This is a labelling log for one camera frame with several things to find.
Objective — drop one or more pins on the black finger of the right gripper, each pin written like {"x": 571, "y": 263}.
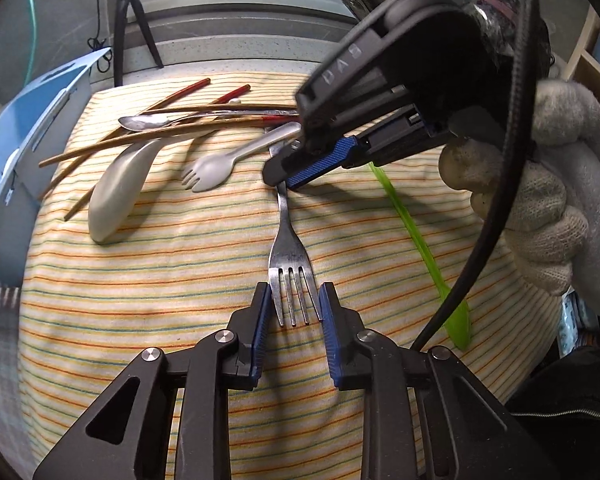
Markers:
{"x": 295, "y": 167}

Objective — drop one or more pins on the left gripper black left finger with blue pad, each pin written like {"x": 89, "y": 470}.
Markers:
{"x": 168, "y": 408}

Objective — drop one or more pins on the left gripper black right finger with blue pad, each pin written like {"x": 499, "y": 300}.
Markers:
{"x": 425, "y": 414}

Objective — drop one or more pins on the wooden chopstick red tip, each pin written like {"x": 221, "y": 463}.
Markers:
{"x": 85, "y": 199}
{"x": 171, "y": 132}
{"x": 114, "y": 134}
{"x": 220, "y": 108}

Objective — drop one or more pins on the white plastic spork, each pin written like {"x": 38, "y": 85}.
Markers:
{"x": 212, "y": 170}

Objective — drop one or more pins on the steel fork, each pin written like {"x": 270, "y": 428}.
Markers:
{"x": 290, "y": 272}

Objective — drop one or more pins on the green plastic stirrer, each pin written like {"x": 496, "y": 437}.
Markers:
{"x": 458, "y": 326}

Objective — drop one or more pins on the steel spoon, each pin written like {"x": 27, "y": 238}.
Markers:
{"x": 144, "y": 122}

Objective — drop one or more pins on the white ceramic spoon plain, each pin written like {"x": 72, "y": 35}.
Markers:
{"x": 118, "y": 188}

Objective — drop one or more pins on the white knit gloved hand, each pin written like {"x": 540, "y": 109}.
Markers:
{"x": 553, "y": 230}

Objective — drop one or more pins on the wooden shelf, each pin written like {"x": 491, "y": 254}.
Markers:
{"x": 582, "y": 66}

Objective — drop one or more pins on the striped yellow cloth mat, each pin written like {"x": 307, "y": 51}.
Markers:
{"x": 182, "y": 263}

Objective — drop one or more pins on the blue plastic drainer basket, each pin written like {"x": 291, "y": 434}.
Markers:
{"x": 37, "y": 123}

